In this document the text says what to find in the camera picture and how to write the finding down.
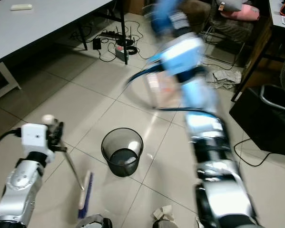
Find black floor cable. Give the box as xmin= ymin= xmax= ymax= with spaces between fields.
xmin=233 ymin=138 xmax=285 ymax=167

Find black power strip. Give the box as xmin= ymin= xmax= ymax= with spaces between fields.
xmin=101 ymin=30 xmax=122 ymax=39

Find pink cushion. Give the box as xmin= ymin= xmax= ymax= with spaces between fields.
xmin=221 ymin=4 xmax=260 ymax=21

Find grey cushion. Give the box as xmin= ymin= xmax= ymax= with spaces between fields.
xmin=218 ymin=0 xmax=246 ymax=12

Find broom with blue bristles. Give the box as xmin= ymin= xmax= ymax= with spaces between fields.
xmin=42 ymin=114 xmax=96 ymax=219

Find white table base frame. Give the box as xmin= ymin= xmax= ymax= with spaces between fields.
xmin=0 ymin=62 xmax=22 ymax=104

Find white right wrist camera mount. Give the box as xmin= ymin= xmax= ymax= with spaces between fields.
xmin=154 ymin=36 xmax=206 ymax=76

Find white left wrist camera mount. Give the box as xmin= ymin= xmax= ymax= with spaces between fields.
xmin=21 ymin=123 xmax=54 ymax=155

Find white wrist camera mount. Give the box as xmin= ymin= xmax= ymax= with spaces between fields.
xmin=21 ymin=123 xmax=54 ymax=155
xmin=154 ymin=36 xmax=206 ymax=76

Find brown dustpan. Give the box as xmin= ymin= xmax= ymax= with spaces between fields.
xmin=127 ymin=69 xmax=187 ymax=109

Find crumpled grey paper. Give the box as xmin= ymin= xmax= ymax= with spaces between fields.
xmin=206 ymin=69 xmax=242 ymax=90

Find grey robot left foot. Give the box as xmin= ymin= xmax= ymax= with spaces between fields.
xmin=80 ymin=215 xmax=114 ymax=228

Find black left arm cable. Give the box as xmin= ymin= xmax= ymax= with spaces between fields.
xmin=0 ymin=128 xmax=24 ymax=157

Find long white table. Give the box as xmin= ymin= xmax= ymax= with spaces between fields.
xmin=0 ymin=0 xmax=129 ymax=65

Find grey power strip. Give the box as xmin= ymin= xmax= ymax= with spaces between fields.
xmin=115 ymin=45 xmax=127 ymax=61

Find coiled black cable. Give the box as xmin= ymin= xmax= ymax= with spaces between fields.
xmin=121 ymin=38 xmax=139 ymax=54

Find brown cardboard box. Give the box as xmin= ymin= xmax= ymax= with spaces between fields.
xmin=124 ymin=0 xmax=146 ymax=15

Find black mesh waste bin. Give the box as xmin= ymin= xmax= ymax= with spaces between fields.
xmin=101 ymin=127 xmax=144 ymax=178

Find dark brown ottoman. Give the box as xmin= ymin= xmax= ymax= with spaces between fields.
xmin=183 ymin=0 xmax=213 ymax=22

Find grey robot foot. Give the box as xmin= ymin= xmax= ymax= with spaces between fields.
xmin=80 ymin=215 xmax=114 ymax=228
xmin=152 ymin=205 xmax=181 ymax=228

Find black case with grey handle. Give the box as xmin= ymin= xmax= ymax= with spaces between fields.
xmin=229 ymin=85 xmax=285 ymax=155

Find small white oblong object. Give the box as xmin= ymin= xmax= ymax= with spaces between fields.
xmin=10 ymin=4 xmax=33 ymax=11

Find grey robot right foot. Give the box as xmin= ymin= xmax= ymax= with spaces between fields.
xmin=152 ymin=205 xmax=181 ymax=228

